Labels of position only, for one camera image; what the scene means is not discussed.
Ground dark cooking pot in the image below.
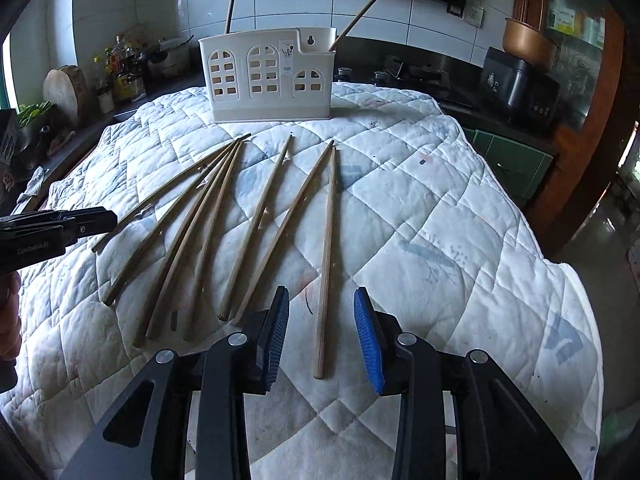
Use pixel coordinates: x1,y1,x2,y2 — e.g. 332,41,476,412
147,35,194,81

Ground copper coloured pot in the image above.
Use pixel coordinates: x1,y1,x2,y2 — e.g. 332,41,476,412
502,17,561,61

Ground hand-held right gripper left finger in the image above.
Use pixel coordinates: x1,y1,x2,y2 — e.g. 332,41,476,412
59,286,291,480

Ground white plastic utensil holder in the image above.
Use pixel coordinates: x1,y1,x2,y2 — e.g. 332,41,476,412
198,27,337,123

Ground row of wooden chopsticks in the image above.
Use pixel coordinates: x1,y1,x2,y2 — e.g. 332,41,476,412
91,132,336,348

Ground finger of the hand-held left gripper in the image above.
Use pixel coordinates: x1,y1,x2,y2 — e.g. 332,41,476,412
0,206,119,248

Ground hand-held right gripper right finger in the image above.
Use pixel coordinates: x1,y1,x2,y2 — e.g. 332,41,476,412
353,287,583,480

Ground green leafy vegetables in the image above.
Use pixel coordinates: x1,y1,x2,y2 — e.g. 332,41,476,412
17,101,54,126

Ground wooden glass-door cabinet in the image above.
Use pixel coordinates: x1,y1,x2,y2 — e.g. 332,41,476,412
512,0,627,247

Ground black rice cooker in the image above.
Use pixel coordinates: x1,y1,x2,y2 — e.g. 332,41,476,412
480,47,561,129

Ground cluster of condiment bottles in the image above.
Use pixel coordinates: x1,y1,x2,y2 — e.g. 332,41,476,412
92,35,151,103

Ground round wooden chopping block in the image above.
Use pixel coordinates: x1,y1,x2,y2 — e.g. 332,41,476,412
42,64,89,129

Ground green cabinet door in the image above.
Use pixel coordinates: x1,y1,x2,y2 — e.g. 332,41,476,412
462,127,556,207

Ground white quilted blanket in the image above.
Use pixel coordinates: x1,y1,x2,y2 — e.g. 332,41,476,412
0,81,603,480

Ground black gas stove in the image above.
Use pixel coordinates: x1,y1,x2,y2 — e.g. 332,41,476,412
332,56,477,112

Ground person's left hand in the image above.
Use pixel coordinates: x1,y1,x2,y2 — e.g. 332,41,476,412
0,269,24,362

